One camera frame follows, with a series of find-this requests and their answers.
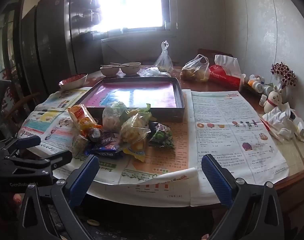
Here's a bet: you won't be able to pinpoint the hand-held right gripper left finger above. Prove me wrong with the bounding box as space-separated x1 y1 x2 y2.
18 154 100 240

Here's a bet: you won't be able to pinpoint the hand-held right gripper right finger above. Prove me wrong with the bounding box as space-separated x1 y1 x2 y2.
201 154 285 240

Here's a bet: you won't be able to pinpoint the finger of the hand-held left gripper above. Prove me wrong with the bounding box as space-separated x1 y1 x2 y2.
1 135 41 155
5 151 73 174

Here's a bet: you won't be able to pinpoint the small round pastry packet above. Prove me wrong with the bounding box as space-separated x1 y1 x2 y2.
70 134 90 153

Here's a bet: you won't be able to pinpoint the blue cookie packet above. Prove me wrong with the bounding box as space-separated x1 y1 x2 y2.
86 130 124 158

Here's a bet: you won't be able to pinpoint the orange bread packet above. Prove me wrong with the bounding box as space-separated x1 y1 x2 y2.
67 104 99 137

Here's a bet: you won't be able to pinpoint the yellow cartoon snack packet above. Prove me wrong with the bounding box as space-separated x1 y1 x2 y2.
123 140 149 163

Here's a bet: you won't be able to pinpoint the clear shredded snack packet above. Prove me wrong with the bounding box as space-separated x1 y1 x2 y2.
102 102 129 133

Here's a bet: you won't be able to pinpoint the black green pea packet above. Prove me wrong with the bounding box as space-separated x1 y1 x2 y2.
148 122 176 149

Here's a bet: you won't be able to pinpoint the green yellow snack packet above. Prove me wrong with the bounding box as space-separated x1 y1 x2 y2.
120 114 152 144

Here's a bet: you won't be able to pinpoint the shallow dark cardboard box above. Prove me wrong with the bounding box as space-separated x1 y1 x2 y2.
79 77 185 123

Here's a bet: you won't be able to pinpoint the colourful picture newspaper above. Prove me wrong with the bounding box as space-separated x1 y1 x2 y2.
18 87 92 155

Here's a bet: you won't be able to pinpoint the bundle of bamboo skewers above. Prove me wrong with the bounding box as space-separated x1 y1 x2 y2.
258 115 283 140

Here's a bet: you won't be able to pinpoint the red patterned bowl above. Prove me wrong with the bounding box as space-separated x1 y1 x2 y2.
58 73 88 91

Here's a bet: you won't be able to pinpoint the crumpled white plastic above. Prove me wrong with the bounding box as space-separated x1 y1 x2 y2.
262 104 299 128

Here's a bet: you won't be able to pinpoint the glass door red decorations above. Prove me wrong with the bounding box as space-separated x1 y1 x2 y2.
0 12 25 98

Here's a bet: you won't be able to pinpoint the white rabbit figurine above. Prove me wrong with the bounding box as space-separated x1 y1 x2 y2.
263 85 286 113

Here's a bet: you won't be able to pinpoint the red tissue pack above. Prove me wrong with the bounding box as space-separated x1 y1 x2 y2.
208 54 246 92

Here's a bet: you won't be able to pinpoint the cluster of white medicine bottles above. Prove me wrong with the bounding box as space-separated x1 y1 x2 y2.
247 74 276 98

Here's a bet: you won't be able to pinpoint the white ceramic bowl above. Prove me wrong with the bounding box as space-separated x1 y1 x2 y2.
120 62 142 75
100 65 121 77

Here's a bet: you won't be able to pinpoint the pink printed workbook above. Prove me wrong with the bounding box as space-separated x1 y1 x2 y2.
84 82 179 109

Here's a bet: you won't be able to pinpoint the dark refrigerator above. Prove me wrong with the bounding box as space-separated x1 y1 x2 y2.
19 0 102 98

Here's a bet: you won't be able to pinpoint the plastic bag of yellow food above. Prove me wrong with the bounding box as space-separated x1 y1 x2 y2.
180 54 210 82

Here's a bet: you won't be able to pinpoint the crumpled clear plastic bag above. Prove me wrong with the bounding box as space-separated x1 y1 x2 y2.
139 67 171 78

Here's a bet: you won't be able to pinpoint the dark red flower ornament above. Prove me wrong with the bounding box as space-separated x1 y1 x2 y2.
270 62 297 103

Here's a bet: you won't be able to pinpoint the high back wooden chair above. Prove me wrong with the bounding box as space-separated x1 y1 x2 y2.
197 49 234 65

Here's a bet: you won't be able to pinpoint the tied clear plastic bag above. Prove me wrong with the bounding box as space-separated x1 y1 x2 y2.
154 41 173 72

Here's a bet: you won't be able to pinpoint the black side rack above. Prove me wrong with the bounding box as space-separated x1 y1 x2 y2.
75 0 102 37

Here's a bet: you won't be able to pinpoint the window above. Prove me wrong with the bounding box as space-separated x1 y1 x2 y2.
88 0 179 34

